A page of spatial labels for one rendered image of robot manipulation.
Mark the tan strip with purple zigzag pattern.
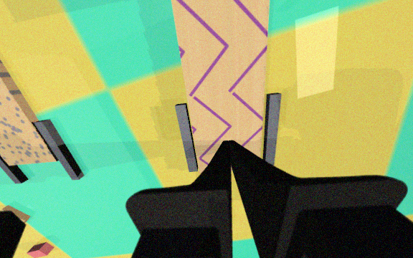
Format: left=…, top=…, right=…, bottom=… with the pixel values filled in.
left=171, top=0, right=270, bottom=173

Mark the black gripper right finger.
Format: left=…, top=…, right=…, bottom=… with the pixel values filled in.
left=228, top=140, right=408, bottom=258

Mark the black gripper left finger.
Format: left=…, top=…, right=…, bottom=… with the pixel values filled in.
left=125, top=140, right=233, bottom=258

